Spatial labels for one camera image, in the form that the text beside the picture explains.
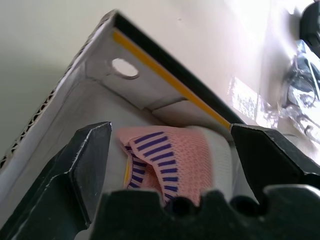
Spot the pink knit shoe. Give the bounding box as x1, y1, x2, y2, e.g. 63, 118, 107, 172
115, 124, 233, 206

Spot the clear crinkled plastic bag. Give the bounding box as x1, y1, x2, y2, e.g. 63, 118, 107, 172
226, 39, 320, 141

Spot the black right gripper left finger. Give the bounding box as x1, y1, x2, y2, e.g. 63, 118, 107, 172
0, 121, 113, 240

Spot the black and white cardboard shoebox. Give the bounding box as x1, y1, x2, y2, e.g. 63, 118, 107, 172
0, 8, 247, 240

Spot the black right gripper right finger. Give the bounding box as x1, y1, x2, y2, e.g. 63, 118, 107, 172
229, 123, 320, 194

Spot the black round object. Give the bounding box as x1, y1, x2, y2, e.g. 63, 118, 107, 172
298, 0, 320, 48

